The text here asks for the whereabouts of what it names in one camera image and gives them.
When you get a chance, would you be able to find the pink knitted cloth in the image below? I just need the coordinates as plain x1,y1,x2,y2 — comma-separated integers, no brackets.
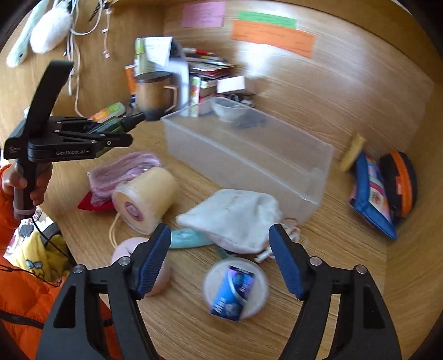
87,151,161,205

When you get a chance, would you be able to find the blue patchwork pouch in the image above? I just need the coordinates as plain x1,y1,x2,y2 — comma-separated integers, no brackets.
350,151,397,240

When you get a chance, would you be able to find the clear plastic storage bin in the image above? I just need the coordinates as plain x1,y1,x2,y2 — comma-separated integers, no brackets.
162,98,334,223

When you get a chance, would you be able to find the brown mug with lid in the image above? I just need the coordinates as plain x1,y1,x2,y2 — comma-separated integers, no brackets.
135,71,179,121

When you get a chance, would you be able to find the white drawstring cloth pouch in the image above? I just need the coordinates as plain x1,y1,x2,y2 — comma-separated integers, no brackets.
176,189,283,254

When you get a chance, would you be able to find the white round container lid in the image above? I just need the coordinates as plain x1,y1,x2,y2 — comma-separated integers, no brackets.
203,257,269,321

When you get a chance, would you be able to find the orange white glue tube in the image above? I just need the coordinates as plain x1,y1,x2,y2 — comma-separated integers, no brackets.
89,102,126,123

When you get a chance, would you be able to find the green sticky note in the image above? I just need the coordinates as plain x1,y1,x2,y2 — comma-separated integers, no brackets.
237,11,297,29

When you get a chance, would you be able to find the white charging cable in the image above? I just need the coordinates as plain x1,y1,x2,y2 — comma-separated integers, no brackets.
64,0,115,119

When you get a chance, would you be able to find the teal white small tube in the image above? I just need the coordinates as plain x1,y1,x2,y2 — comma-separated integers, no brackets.
170,229,212,249

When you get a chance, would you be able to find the red white marker pen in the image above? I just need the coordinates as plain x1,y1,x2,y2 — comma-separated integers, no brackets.
182,47,215,57

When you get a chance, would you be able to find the pink sticky note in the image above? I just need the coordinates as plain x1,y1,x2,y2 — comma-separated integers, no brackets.
181,1,226,29

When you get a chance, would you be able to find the red paper envelope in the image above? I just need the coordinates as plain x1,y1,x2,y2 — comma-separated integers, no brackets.
77,191,115,212

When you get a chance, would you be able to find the dark green bottle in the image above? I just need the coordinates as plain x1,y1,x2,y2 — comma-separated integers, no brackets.
87,117,125,135

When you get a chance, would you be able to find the white plush toy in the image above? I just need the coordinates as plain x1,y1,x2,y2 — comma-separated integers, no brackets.
6,1,73,68

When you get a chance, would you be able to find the yellow lip balm tube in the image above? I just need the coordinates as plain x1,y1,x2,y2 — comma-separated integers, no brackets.
339,133,366,173

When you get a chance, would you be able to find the pink round ball case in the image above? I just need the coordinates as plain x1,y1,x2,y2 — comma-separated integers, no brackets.
110,237,172,296

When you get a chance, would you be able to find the orange jacket sleeve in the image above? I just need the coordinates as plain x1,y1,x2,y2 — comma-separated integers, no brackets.
0,163,124,360

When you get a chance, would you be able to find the small clear bowl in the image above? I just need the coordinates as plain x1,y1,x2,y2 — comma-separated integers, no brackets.
210,97,249,122

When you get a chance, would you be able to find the white small cardboard box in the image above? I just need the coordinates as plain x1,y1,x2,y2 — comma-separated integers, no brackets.
216,76,246,94

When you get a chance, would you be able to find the stack of books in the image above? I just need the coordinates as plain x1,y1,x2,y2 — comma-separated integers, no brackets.
186,54,236,107

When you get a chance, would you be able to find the blue razor blade box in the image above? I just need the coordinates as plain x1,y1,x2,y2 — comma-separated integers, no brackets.
210,266,254,322

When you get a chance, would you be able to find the orange sticky note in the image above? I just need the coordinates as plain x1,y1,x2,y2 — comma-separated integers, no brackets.
231,19,315,58

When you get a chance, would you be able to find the person's left hand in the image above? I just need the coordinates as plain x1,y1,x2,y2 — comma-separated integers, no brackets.
1,163,53,205

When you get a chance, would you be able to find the black orange zipper case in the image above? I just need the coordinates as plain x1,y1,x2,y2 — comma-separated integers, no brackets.
379,151,418,223

